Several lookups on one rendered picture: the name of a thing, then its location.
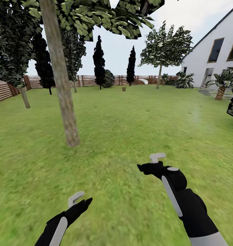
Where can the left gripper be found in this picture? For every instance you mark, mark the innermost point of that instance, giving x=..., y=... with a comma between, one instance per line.
x=80, y=207

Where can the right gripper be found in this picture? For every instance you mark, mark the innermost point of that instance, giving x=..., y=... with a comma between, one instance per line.
x=149, y=168

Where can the fixed window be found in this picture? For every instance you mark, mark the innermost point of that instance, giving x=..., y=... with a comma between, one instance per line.
x=207, y=76

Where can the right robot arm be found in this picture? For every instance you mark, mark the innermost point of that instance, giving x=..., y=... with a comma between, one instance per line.
x=189, y=207

